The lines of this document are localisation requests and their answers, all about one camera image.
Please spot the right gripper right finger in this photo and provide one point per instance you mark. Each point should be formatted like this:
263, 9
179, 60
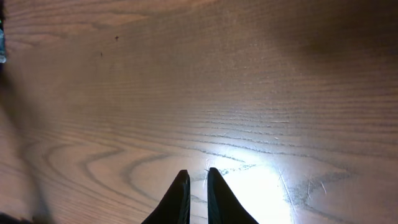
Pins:
223, 206

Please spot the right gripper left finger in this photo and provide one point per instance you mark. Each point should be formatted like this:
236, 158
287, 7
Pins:
174, 208

